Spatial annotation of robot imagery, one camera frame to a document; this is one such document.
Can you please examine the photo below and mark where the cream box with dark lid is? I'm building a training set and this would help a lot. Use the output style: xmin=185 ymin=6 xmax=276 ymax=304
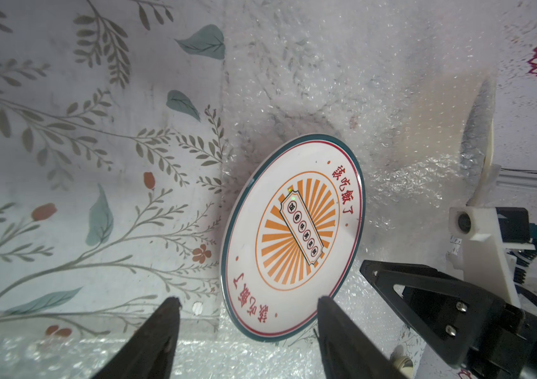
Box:
xmin=460 ymin=79 xmax=501 ymax=206

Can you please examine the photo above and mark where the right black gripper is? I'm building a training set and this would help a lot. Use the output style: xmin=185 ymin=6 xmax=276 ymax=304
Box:
xmin=360 ymin=260 xmax=537 ymax=378

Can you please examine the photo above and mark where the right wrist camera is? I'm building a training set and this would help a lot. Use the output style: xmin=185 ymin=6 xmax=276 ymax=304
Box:
xmin=446 ymin=206 xmax=535 ymax=307

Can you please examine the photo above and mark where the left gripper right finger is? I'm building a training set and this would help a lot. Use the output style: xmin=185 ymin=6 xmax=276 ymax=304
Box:
xmin=317 ymin=296 xmax=404 ymax=379

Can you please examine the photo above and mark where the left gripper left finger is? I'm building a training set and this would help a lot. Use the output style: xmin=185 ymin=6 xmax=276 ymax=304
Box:
xmin=92 ymin=297 xmax=181 ymax=379

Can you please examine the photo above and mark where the pink plate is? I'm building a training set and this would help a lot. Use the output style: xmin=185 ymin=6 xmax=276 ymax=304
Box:
xmin=219 ymin=134 xmax=366 ymax=342

